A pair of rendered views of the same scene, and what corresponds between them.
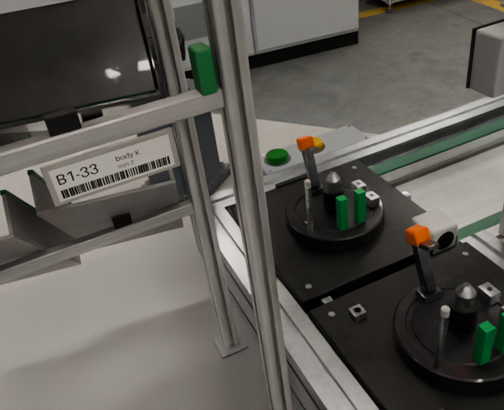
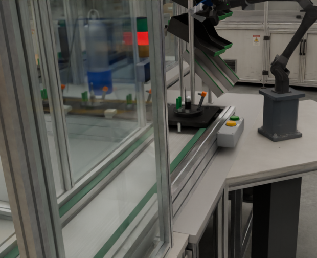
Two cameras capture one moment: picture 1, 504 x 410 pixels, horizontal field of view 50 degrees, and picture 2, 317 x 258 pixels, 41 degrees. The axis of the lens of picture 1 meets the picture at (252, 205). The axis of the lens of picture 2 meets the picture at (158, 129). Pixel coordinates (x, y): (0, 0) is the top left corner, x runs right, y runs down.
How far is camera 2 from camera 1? 2.34 m
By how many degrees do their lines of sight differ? 109
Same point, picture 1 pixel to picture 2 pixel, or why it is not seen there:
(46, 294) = (250, 110)
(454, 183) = (177, 145)
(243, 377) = not seen: hidden behind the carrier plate
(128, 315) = not seen: hidden behind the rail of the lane
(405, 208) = (174, 119)
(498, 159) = (171, 156)
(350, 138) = (223, 130)
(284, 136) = (286, 158)
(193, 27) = not seen: outside the picture
